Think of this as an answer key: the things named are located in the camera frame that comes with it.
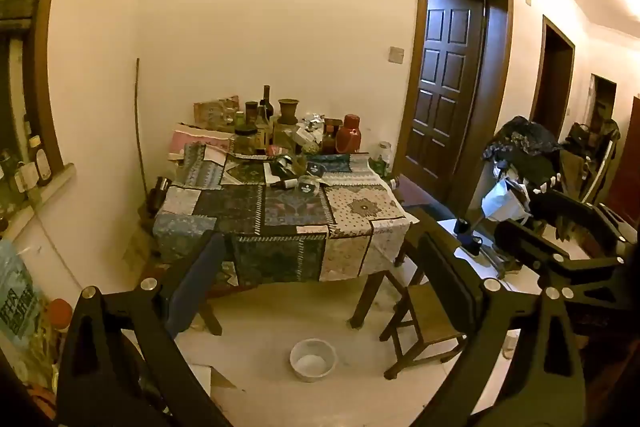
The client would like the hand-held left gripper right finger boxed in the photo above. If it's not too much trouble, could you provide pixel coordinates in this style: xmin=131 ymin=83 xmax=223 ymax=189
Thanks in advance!
xmin=404 ymin=229 xmax=586 ymax=427

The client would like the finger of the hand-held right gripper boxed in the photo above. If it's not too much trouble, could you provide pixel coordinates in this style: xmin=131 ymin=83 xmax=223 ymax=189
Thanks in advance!
xmin=529 ymin=191 xmax=622 ymax=254
xmin=494 ymin=221 xmax=626 ymax=279

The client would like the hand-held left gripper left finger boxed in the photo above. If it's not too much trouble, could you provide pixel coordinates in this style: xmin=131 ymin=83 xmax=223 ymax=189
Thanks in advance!
xmin=54 ymin=231 xmax=231 ymax=427

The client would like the small round waste bin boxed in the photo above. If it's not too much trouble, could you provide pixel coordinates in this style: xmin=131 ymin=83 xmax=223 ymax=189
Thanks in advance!
xmin=290 ymin=338 xmax=339 ymax=383

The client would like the white side table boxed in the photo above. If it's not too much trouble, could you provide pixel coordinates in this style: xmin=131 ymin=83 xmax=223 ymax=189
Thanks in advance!
xmin=435 ymin=217 xmax=501 ymax=280

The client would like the dark wooden stool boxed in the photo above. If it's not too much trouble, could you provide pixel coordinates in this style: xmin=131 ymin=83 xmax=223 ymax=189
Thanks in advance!
xmin=379 ymin=279 xmax=468 ymax=380

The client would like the white plastic bag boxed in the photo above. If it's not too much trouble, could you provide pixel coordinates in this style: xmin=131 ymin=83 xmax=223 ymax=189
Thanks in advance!
xmin=480 ymin=179 xmax=531 ymax=223

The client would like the dark blue bottle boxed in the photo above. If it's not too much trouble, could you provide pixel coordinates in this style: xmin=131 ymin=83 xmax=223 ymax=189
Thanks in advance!
xmin=456 ymin=218 xmax=483 ymax=255

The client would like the pile of dark clothes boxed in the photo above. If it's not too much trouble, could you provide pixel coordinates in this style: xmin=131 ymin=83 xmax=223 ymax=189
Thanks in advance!
xmin=482 ymin=116 xmax=566 ymax=188

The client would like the table with patchwork cloth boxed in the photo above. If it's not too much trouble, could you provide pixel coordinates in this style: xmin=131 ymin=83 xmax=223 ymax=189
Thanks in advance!
xmin=152 ymin=142 xmax=421 ymax=285

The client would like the orange lidded jar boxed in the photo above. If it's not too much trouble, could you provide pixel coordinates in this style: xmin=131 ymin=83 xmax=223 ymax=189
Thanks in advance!
xmin=47 ymin=298 xmax=73 ymax=333

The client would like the pink folded cloth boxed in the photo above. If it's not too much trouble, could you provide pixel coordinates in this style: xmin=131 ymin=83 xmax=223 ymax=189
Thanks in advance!
xmin=169 ymin=123 xmax=236 ymax=160

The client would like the red thermos flask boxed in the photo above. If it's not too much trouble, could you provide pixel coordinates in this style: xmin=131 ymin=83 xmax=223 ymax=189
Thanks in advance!
xmin=335 ymin=114 xmax=363 ymax=154

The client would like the cluster of jars and containers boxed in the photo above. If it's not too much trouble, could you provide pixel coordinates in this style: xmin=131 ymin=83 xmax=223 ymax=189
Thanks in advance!
xmin=232 ymin=99 xmax=346 ymax=155

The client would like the brown panelled door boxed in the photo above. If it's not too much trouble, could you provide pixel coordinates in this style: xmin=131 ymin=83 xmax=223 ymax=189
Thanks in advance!
xmin=404 ymin=4 xmax=486 ymax=188

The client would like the floral patterned box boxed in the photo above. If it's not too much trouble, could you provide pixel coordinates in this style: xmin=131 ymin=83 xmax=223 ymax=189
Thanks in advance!
xmin=194 ymin=96 xmax=240 ymax=128

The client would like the blue plastic bag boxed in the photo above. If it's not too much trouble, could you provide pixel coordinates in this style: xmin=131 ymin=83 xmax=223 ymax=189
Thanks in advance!
xmin=0 ymin=239 xmax=48 ymax=353

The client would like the brown ceramic vase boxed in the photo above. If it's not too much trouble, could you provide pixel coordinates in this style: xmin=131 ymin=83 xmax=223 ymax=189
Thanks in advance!
xmin=277 ymin=99 xmax=300 ymax=126

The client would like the row of windowsill bottles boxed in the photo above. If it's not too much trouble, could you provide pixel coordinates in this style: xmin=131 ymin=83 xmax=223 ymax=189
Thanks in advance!
xmin=0 ymin=117 xmax=56 ymax=228

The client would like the brown door frame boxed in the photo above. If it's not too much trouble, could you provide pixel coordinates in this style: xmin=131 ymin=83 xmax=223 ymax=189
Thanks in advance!
xmin=530 ymin=16 xmax=576 ymax=128
xmin=395 ymin=0 xmax=515 ymax=218

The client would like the brown window frame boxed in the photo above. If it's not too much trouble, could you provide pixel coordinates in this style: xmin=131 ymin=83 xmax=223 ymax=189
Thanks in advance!
xmin=0 ymin=0 xmax=81 ymax=178

